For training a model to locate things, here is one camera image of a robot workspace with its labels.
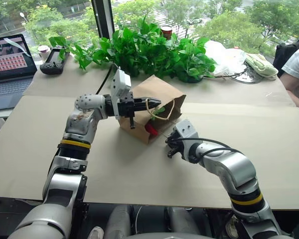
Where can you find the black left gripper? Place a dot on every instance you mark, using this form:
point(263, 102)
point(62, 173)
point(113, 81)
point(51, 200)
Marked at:
point(125, 107)

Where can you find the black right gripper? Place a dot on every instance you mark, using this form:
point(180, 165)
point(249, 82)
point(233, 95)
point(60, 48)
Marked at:
point(175, 143)

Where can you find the green plush toy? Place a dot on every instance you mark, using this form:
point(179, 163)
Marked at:
point(159, 112)

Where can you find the brown paper bag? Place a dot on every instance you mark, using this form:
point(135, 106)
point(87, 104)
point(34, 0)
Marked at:
point(162, 90)

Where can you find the red item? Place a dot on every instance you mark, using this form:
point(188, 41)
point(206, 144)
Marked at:
point(150, 129)

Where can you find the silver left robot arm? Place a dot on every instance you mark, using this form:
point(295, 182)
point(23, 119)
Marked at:
point(77, 139)

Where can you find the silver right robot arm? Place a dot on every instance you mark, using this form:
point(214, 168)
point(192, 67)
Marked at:
point(236, 171)

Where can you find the white plastic bag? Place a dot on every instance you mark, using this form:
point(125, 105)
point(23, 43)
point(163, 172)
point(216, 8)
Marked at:
point(224, 57)

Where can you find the light green cloth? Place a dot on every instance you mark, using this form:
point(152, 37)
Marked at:
point(261, 66)

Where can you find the green leafy potted plant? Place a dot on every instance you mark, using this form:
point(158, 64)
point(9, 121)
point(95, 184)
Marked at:
point(144, 52)

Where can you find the red tin can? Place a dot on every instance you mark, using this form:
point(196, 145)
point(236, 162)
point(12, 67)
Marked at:
point(166, 32)

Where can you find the white shoe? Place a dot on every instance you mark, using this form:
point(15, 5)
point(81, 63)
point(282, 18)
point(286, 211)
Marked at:
point(231, 226)
point(96, 232)

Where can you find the black handheld controller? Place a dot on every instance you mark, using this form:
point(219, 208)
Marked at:
point(53, 62)

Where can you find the white purple paper cup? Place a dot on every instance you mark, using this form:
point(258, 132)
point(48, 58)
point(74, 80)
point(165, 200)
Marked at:
point(43, 52)

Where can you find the open laptop computer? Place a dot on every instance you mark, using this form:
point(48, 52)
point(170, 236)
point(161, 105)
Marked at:
point(7, 64)

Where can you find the black backpack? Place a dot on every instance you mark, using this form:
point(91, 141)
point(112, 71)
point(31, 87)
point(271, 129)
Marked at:
point(281, 54)

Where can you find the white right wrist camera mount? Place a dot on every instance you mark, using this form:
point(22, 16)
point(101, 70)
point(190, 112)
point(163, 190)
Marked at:
point(187, 129)

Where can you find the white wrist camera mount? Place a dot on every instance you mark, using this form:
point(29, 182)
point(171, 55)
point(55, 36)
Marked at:
point(120, 84)
point(187, 129)

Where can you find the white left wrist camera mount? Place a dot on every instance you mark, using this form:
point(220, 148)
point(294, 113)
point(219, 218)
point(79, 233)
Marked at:
point(120, 84)

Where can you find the black window frame post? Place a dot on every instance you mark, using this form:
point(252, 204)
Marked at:
point(103, 17)

